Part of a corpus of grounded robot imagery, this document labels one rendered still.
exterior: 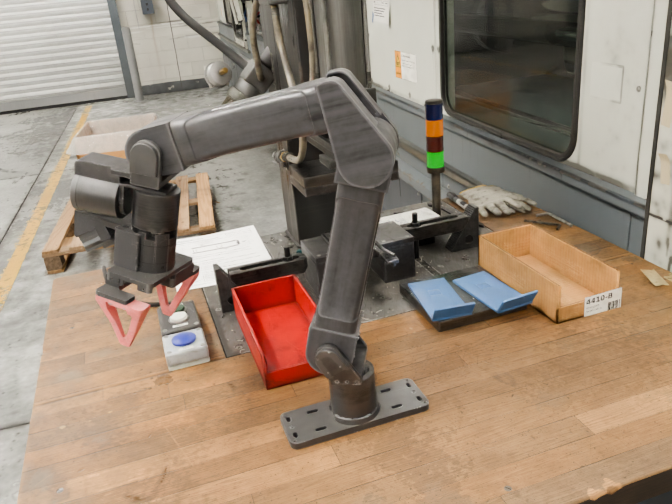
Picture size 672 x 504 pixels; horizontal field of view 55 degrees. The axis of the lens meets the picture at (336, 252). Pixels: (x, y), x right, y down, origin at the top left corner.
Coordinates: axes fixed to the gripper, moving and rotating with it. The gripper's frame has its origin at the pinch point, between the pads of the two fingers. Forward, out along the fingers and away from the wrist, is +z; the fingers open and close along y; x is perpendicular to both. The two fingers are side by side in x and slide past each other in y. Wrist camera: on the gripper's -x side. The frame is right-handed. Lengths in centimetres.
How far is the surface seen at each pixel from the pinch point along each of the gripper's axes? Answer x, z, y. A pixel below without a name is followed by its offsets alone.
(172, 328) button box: -7.0, 12.5, -18.7
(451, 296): 36, 0, -39
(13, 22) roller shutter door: -674, 89, -679
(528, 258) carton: 47, -3, -61
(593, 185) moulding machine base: 57, -14, -87
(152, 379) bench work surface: -3.9, 15.8, -8.6
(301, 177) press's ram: 5.3, -13.9, -36.8
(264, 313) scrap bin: 4.7, 11.0, -30.6
